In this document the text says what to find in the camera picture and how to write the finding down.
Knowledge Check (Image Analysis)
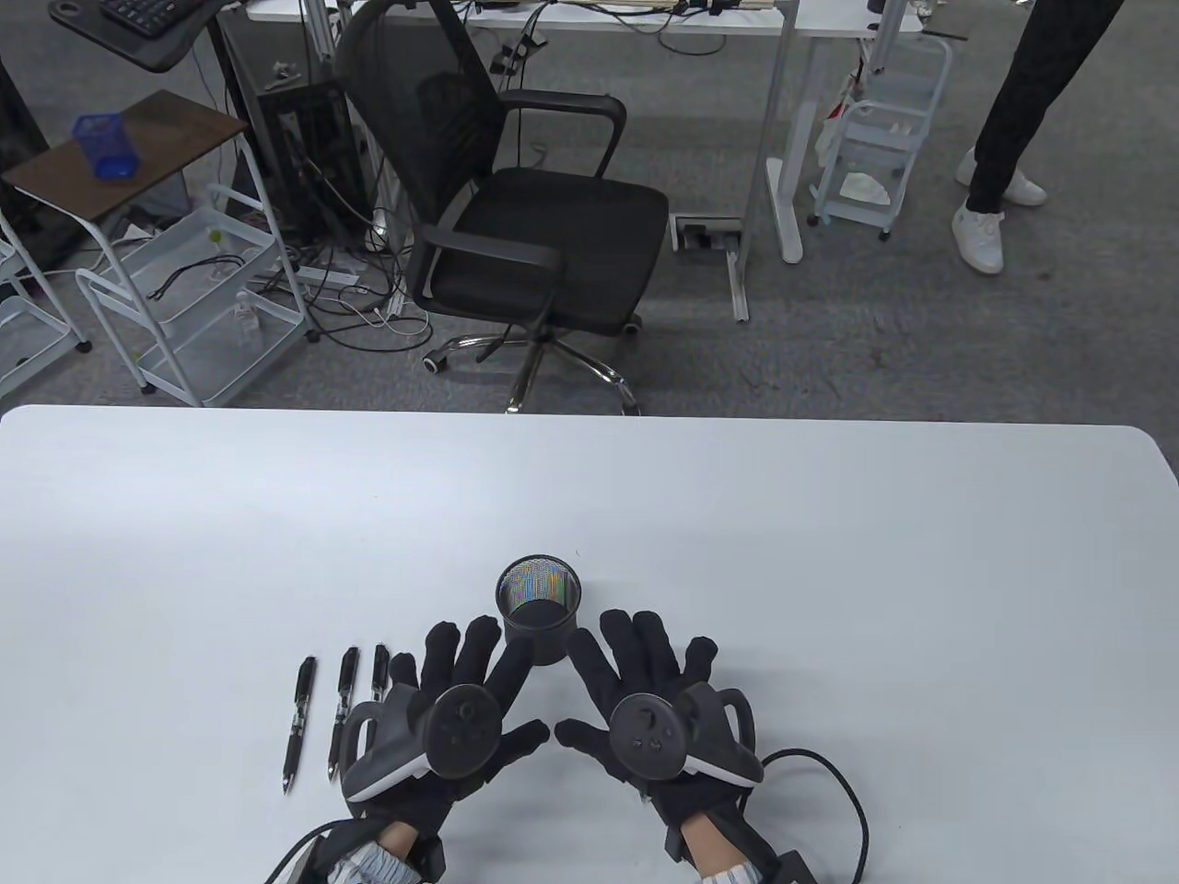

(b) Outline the person's right forearm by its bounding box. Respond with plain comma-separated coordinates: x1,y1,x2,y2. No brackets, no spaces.
686,812,767,884

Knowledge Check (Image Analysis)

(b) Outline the white standing desk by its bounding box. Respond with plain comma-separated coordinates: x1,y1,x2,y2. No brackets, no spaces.
247,0,925,323

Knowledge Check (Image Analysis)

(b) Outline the black keyboard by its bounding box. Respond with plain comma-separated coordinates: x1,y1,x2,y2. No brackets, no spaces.
97,0,219,38

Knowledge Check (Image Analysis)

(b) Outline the black computer tower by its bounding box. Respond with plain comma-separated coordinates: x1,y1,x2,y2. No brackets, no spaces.
253,78,371,248

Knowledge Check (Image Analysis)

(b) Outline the grey handheld controller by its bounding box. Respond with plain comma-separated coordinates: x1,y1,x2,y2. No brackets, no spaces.
341,683,504,800
608,683,765,786

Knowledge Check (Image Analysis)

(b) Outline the blue mesh pen cup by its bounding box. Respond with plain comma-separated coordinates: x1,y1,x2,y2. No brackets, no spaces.
72,112,141,181

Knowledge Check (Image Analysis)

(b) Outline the person's left hand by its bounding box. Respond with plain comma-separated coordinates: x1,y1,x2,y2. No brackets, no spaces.
341,617,552,843

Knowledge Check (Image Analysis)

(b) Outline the black mesh pen holder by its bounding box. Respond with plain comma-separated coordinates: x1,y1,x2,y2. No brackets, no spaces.
495,554,584,668

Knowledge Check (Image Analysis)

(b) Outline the white tiered rolling cart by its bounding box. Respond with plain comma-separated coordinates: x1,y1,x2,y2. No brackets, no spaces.
809,35,954,242

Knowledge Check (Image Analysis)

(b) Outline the black mesh office chair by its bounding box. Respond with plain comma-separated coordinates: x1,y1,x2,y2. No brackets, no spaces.
333,0,671,415

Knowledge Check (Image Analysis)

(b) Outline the black keyboard tray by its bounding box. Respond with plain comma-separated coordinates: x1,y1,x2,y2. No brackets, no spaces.
48,0,228,75

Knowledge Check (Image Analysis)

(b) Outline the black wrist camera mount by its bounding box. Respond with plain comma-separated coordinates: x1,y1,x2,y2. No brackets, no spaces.
405,829,449,878
663,803,823,884

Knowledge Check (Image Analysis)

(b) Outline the person's left forearm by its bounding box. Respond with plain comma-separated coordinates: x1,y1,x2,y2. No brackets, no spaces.
327,822,426,884

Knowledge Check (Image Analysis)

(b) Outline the metal floor socket box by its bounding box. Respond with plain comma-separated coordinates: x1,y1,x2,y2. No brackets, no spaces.
674,215,743,252

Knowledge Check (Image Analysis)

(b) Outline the white cart with brown top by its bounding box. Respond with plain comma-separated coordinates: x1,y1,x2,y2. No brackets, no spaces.
0,89,311,408

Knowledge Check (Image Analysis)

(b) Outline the person's right hand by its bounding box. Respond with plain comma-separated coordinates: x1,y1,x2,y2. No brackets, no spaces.
553,608,765,862

